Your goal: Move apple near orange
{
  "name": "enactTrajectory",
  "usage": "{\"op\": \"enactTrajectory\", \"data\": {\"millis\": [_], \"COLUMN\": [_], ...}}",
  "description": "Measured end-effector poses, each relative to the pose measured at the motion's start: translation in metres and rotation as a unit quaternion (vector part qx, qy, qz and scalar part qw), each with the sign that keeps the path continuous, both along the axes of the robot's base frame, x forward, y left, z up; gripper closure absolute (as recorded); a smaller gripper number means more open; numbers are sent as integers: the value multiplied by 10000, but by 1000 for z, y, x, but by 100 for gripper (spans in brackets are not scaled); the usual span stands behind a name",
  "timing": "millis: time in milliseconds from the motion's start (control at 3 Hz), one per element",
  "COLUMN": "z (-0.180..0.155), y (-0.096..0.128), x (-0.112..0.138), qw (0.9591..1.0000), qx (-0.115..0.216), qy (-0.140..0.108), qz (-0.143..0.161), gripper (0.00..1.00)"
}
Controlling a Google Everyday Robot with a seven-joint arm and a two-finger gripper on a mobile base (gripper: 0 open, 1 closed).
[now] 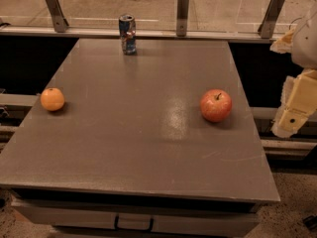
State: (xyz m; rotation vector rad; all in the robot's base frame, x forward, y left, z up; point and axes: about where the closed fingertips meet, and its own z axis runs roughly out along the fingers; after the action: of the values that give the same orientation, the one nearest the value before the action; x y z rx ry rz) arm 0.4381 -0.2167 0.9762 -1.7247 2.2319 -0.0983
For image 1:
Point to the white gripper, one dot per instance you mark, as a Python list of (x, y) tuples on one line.
[(306, 45)]

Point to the red apple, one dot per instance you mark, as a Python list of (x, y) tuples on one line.
[(216, 105)]

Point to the blue soda can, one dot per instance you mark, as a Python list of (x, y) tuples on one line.
[(127, 31)]

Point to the orange fruit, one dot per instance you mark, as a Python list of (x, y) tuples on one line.
[(52, 99)]

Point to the right metal rail bracket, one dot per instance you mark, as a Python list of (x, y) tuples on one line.
[(266, 28)]

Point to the metal rail bracket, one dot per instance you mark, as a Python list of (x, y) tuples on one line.
[(266, 28), (60, 23), (182, 17)]

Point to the middle metal rail bracket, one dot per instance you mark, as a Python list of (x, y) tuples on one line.
[(182, 17)]

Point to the left metal rail bracket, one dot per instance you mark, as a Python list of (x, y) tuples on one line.
[(60, 23)]

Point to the grey drawer with handle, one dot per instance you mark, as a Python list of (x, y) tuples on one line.
[(90, 220)]

